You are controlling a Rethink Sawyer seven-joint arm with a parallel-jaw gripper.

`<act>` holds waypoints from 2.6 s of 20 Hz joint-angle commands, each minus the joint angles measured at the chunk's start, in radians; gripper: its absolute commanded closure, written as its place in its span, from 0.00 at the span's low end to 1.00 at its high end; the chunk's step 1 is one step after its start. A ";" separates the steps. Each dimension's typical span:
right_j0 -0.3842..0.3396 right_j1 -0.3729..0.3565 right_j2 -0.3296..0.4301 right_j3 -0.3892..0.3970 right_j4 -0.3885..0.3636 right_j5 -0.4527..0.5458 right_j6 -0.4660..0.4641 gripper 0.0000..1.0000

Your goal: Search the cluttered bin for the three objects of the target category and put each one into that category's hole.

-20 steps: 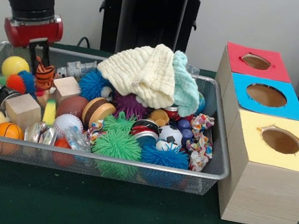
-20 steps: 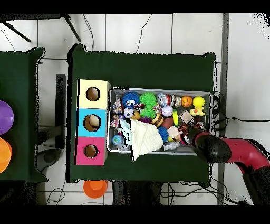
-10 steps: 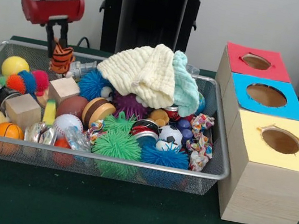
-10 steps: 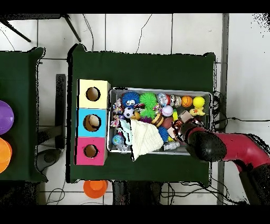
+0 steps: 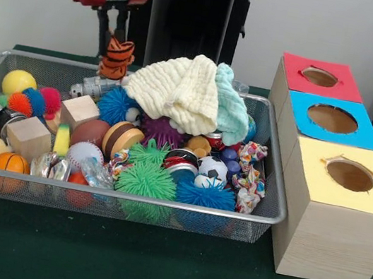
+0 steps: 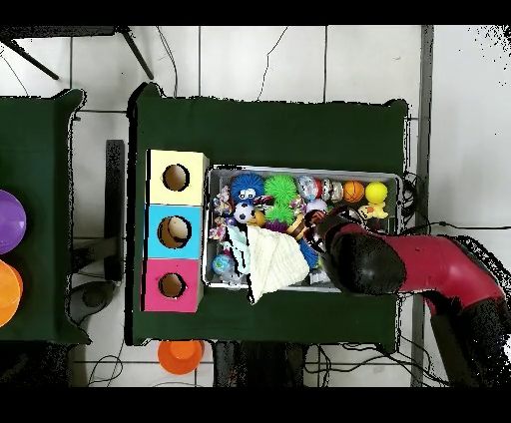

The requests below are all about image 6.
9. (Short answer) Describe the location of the light blue cloth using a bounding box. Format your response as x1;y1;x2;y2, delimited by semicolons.
225;224;253;276

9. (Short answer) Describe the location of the cream white waffle cloth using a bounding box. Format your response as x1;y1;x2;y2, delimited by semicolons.
245;224;311;305

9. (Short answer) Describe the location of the purple plastic bowl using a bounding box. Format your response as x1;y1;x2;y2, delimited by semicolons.
0;189;28;255

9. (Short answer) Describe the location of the orange plastic bowl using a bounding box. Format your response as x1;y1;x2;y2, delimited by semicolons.
0;258;24;329

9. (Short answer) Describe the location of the wooden box with three holes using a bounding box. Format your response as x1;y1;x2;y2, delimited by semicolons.
140;149;211;313

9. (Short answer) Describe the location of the small soccer ball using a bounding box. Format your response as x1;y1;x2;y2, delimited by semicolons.
233;202;256;224

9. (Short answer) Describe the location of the blue spiky ball with eyes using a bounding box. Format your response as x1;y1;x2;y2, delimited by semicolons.
230;173;265;205

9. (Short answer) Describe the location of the large green spiky ball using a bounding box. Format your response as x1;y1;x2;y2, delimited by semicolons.
262;174;298;205

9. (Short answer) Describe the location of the toy hamburger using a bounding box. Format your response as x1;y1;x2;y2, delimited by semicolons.
285;214;308;241

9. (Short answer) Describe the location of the small orange basketball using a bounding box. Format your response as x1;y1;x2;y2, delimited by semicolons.
341;180;365;204

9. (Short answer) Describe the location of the yellow duck plush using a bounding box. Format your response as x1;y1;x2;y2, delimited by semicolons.
357;201;389;220

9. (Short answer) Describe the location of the yellow foam ball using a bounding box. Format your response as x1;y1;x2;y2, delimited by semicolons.
364;181;389;203

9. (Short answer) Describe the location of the black upright panel stand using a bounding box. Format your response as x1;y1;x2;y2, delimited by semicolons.
68;139;126;325

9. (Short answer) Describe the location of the orange plastic cup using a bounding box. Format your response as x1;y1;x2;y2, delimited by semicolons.
157;339;206;376

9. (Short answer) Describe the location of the black tripod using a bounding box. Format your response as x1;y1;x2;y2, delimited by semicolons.
0;25;156;81

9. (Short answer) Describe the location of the dark green side tablecloth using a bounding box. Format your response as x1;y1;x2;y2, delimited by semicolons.
0;88;91;346

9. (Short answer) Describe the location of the shallow wire mesh bin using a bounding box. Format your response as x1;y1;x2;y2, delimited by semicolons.
201;164;403;295

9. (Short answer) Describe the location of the thin black floor cable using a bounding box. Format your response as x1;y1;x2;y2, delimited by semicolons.
256;25;289;102

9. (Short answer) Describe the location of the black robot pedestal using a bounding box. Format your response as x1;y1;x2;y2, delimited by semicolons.
211;341;308;387

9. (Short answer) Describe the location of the black power cable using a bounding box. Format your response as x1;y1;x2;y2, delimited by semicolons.
398;219;511;236

